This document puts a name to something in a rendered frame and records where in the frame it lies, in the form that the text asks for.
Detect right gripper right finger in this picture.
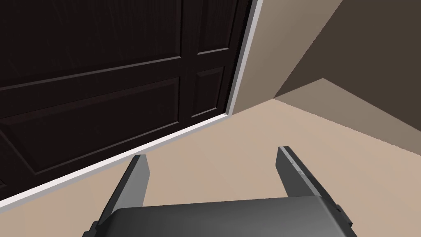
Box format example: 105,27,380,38
275,146,341,214

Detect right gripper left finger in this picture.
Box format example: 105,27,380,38
98,154,150,226

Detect dark brown panelled door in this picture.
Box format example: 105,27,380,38
0,0,253,201

